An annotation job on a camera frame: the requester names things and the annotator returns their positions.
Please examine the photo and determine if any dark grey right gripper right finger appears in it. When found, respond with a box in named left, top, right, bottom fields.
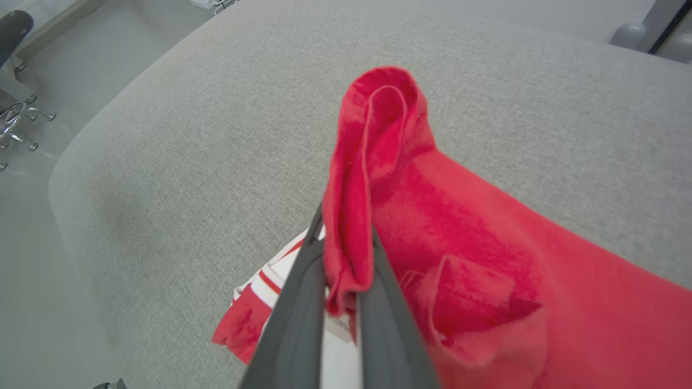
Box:
left=356, top=226, right=441, bottom=389

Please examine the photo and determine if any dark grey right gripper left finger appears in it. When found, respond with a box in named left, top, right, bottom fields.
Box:
left=238, top=204, right=329, bottom=389

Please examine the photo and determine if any red white basketball jersey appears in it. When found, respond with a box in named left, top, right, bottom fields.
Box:
left=212, top=66, right=692, bottom=389

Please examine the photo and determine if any white wheeled base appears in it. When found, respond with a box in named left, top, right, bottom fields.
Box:
left=189, top=0, right=239, bottom=15

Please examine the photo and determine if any dark grey office chair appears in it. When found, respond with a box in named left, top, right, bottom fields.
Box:
left=0, top=10, right=57, bottom=172

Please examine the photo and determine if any grey partition post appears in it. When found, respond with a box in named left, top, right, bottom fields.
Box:
left=610, top=0, right=683, bottom=53
left=651, top=11, right=692, bottom=64

